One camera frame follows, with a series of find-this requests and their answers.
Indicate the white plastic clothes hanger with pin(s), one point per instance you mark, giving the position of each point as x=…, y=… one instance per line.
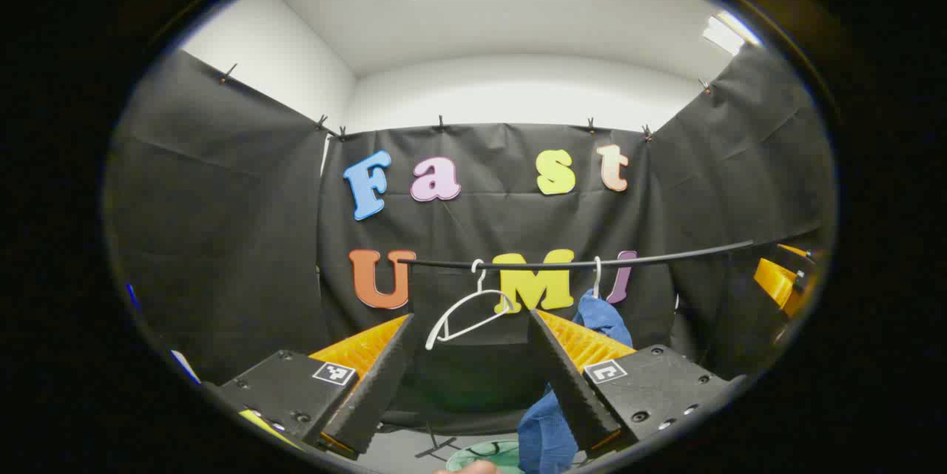
x=481, y=283
x=596, y=282

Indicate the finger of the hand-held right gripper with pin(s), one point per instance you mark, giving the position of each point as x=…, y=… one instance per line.
x=773, y=282

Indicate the green laundry hamper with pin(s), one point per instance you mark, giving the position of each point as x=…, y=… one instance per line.
x=488, y=453

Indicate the row of small cloth clips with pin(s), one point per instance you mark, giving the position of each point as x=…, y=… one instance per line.
x=441, y=123

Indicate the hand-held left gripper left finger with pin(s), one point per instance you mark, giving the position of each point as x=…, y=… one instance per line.
x=385, y=378

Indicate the small ceiling light panel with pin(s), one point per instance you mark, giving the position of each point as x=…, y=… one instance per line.
x=729, y=34

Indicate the black clothes rack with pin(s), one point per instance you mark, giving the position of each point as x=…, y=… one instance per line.
x=666, y=257

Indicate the black backdrop cloth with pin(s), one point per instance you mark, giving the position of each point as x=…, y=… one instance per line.
x=222, y=237

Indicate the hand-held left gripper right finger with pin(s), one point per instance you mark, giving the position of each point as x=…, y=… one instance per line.
x=566, y=378

